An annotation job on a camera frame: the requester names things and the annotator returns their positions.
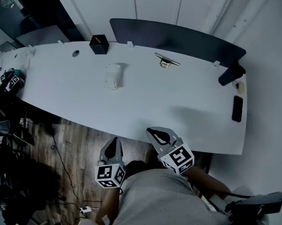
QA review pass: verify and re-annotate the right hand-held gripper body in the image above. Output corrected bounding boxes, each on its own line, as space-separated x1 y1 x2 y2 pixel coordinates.
146 127 195 176

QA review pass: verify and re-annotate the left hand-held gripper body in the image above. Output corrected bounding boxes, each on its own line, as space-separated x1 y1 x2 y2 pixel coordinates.
95 137 127 189

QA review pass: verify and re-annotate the white plastic cup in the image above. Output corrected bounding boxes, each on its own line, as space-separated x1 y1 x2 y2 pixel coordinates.
103 63 122 90

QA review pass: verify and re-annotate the person's left forearm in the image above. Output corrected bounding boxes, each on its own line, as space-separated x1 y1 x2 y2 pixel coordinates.
95 187 121 225

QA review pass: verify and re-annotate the person's right forearm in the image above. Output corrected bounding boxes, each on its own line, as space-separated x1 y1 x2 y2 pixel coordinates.
186 165 232 199

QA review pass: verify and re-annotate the person's grey shirt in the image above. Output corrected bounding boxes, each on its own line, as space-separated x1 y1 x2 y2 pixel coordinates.
112 168 231 225

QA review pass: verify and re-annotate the black smartphone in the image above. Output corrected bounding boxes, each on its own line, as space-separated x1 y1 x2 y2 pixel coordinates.
231 95 244 123

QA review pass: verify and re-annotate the black bottle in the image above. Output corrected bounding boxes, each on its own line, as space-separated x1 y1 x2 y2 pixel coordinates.
218 61 246 87

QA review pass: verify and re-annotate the dark grey desk divider panel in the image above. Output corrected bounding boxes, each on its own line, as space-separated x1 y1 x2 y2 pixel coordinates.
109 18 247 68

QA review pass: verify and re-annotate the black office chair base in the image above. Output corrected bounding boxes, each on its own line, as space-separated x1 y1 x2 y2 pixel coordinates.
0 116 36 151

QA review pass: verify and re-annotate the black square pen holder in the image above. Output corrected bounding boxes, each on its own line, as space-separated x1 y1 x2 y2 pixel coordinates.
89 34 110 55

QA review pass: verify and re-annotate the idle hand-held gripper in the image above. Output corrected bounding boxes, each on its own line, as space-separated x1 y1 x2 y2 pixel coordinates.
0 67 26 92

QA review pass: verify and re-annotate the light grey desk panel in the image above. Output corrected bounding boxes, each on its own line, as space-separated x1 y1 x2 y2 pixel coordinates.
15 24 70 48

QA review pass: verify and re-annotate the dark glass partition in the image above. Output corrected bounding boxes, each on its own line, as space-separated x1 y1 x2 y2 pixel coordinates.
0 0 86 49

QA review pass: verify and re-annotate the black floor cable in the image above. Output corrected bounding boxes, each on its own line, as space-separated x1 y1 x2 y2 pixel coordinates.
50 134 83 209

